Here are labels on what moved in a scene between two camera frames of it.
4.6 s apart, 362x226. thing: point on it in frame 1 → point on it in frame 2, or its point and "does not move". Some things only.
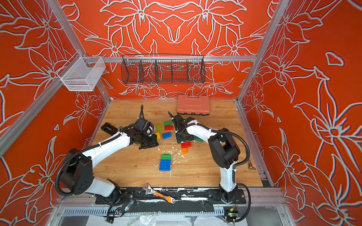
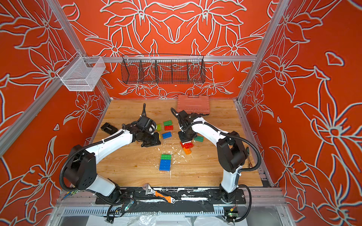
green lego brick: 166,157 does not move
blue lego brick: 165,162 does not move
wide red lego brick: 185,145 does not move
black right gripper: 180,138 → 184,137
